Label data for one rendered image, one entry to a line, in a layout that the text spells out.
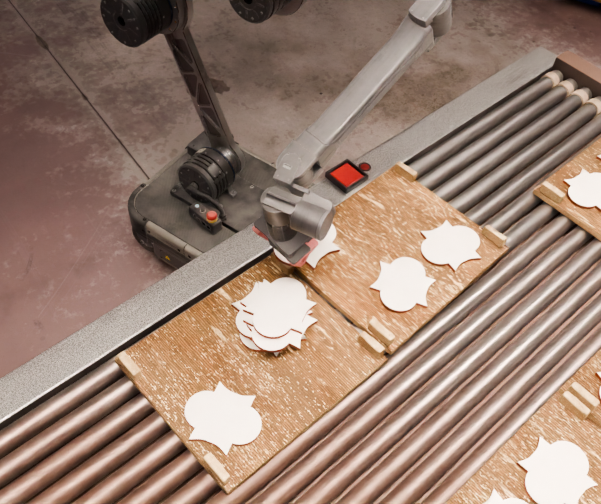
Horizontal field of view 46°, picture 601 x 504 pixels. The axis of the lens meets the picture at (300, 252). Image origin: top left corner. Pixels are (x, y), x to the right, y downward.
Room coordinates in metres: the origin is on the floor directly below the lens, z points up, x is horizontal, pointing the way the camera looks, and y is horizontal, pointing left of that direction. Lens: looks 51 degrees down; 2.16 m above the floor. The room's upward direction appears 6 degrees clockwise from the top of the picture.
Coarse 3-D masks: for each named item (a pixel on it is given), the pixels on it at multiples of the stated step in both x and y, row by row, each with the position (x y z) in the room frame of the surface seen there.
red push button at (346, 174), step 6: (342, 168) 1.26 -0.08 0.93; (348, 168) 1.27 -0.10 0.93; (336, 174) 1.24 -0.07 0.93; (342, 174) 1.24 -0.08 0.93; (348, 174) 1.24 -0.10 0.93; (354, 174) 1.25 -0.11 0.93; (360, 174) 1.25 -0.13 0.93; (342, 180) 1.22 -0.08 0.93; (348, 180) 1.22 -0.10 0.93; (354, 180) 1.23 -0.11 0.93
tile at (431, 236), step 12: (444, 228) 1.09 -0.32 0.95; (456, 228) 1.09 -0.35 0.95; (468, 228) 1.09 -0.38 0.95; (432, 240) 1.05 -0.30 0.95; (444, 240) 1.05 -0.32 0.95; (456, 240) 1.05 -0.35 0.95; (468, 240) 1.06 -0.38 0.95; (432, 252) 1.01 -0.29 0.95; (444, 252) 1.01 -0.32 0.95; (456, 252) 1.02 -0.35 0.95; (468, 252) 1.02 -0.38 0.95; (432, 264) 0.98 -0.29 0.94; (444, 264) 0.98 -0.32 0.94; (456, 264) 0.98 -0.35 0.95
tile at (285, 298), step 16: (272, 288) 0.83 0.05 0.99; (288, 288) 0.84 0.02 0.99; (304, 288) 0.84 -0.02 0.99; (256, 304) 0.79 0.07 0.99; (272, 304) 0.79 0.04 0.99; (288, 304) 0.80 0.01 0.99; (304, 304) 0.80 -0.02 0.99; (256, 320) 0.75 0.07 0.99; (272, 320) 0.76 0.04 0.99; (288, 320) 0.76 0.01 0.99; (272, 336) 0.72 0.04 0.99
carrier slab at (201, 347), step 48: (240, 288) 0.87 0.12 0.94; (192, 336) 0.74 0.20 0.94; (336, 336) 0.77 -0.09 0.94; (144, 384) 0.62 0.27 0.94; (192, 384) 0.63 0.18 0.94; (240, 384) 0.64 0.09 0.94; (288, 384) 0.65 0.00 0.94; (336, 384) 0.66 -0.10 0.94; (288, 432) 0.56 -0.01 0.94; (240, 480) 0.46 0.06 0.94
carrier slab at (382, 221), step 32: (384, 192) 1.19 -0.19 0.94; (416, 192) 1.20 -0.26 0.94; (352, 224) 1.08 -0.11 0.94; (384, 224) 1.09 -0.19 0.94; (416, 224) 1.10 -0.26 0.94; (352, 256) 0.98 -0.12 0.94; (384, 256) 0.99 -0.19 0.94; (416, 256) 1.00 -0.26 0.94; (480, 256) 1.02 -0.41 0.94; (320, 288) 0.89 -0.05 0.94; (352, 288) 0.90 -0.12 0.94; (448, 288) 0.92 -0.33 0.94; (352, 320) 0.82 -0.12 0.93; (384, 320) 0.82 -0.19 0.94; (416, 320) 0.83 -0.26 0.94
